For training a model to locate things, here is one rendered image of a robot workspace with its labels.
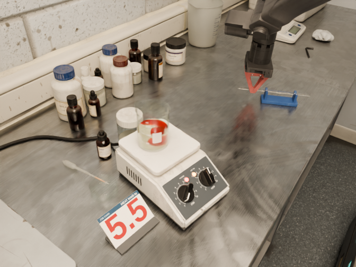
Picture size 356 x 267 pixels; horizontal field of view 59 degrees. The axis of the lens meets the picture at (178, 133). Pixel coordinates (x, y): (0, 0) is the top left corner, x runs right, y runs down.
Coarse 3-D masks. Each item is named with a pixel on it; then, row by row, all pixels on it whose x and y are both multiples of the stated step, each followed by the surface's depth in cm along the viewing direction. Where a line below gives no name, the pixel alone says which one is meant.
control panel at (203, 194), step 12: (204, 156) 62; (192, 168) 60; (204, 168) 61; (180, 180) 58; (192, 180) 59; (216, 180) 61; (168, 192) 56; (204, 192) 59; (216, 192) 60; (180, 204) 56; (192, 204) 57; (204, 204) 58
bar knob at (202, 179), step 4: (208, 168) 59; (204, 172) 60; (208, 172) 59; (200, 176) 60; (204, 176) 60; (208, 176) 59; (212, 176) 59; (200, 180) 59; (204, 180) 60; (208, 180) 59; (212, 180) 59; (204, 184) 59; (208, 184) 60
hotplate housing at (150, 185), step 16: (128, 160) 61; (192, 160) 61; (128, 176) 63; (144, 176) 58; (160, 176) 57; (144, 192) 61; (160, 192) 56; (224, 192) 61; (160, 208) 60; (176, 208) 55; (208, 208) 59
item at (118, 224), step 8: (136, 200) 58; (120, 208) 56; (128, 208) 57; (136, 208) 57; (144, 208) 58; (112, 216) 55; (120, 216) 55; (128, 216) 56; (136, 216) 57; (144, 216) 58; (104, 224) 54; (112, 224) 54; (120, 224) 55; (128, 224) 56; (136, 224) 56; (112, 232) 54; (120, 232) 54; (128, 232) 55; (112, 240) 53; (120, 240) 54
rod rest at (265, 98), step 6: (264, 96) 90; (270, 96) 91; (276, 96) 91; (282, 96) 91; (294, 96) 88; (264, 102) 90; (270, 102) 89; (276, 102) 89; (282, 102) 89; (288, 102) 89; (294, 102) 89
